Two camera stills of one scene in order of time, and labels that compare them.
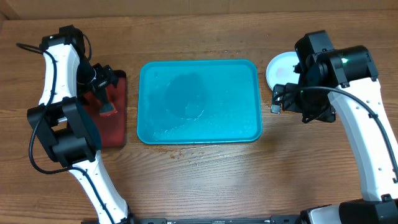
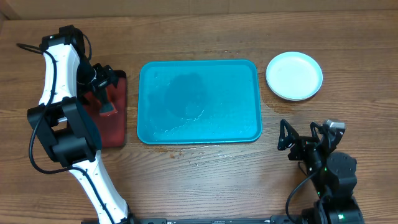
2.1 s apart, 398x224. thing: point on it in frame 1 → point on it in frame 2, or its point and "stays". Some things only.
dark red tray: (112, 128) stays
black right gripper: (288, 95) → (301, 143)
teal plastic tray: (199, 101) stays
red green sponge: (107, 109) stays
